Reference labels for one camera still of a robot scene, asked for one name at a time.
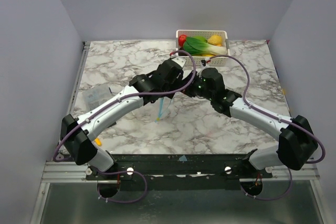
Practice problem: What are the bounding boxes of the clear zip top bag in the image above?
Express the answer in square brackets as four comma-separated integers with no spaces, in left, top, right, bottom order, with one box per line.
[155,97,173,122]

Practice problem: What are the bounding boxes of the white perforated plastic basket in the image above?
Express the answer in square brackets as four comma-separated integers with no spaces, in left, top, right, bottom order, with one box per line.
[175,29,230,66]

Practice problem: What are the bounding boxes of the red toy tomato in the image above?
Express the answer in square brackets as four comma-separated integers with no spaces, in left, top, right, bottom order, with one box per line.
[178,34,187,47]

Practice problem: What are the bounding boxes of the green toy bok choy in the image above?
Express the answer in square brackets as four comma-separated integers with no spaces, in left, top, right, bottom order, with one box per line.
[183,37,227,56]

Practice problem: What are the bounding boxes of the yellow toy lemon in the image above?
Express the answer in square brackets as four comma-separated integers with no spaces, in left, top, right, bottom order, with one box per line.
[207,35,223,46]

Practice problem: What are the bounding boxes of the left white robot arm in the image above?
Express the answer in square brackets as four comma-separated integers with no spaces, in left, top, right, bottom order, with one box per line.
[60,57,185,179]

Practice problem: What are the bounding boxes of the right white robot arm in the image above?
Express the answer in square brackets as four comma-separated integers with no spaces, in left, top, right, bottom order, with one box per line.
[183,68,318,178]

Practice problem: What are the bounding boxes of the yellow toy star fruit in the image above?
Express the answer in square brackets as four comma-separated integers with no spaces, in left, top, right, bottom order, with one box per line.
[197,54,215,58]

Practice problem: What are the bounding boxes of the yellow marker pen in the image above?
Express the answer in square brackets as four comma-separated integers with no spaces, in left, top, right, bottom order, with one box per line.
[95,138,102,146]

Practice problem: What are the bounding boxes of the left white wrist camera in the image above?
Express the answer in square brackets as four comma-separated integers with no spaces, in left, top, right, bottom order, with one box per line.
[170,54,186,68]

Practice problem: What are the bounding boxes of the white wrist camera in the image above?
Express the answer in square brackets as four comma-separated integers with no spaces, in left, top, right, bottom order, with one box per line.
[201,57,211,68]
[170,54,186,68]

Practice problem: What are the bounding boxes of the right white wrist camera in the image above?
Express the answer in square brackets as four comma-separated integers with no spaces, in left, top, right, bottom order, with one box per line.
[201,57,211,68]

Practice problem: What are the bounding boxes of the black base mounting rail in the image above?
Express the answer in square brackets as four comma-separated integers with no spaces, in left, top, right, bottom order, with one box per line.
[86,154,272,191]

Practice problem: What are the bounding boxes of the aluminium frame rail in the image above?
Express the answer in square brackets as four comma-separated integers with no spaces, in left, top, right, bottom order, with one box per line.
[66,41,91,115]

